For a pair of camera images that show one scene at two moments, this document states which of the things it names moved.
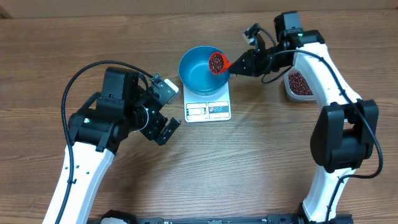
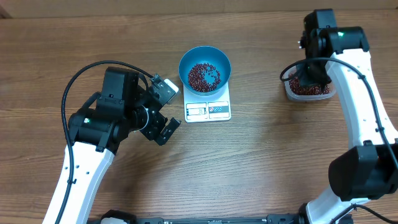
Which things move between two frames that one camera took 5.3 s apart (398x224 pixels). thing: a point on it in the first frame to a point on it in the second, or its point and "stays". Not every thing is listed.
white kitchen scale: [205, 108] stays
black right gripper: [250, 67] to [305, 79]
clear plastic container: [296, 86] stays
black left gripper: [153, 133] stays
